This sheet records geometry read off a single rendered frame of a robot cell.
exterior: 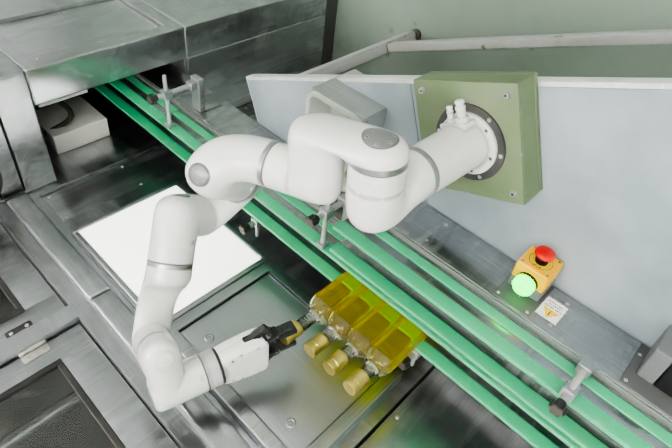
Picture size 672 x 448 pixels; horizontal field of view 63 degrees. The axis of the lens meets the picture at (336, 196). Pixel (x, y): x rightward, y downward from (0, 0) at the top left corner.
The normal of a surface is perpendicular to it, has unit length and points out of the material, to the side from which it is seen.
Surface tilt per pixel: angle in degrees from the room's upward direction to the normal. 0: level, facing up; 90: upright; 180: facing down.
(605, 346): 90
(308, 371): 90
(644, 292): 0
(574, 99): 0
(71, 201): 90
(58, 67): 90
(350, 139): 70
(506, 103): 3
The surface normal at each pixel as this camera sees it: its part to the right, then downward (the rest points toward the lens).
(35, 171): 0.72, 0.51
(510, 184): -0.73, 0.40
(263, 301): 0.10, -0.75
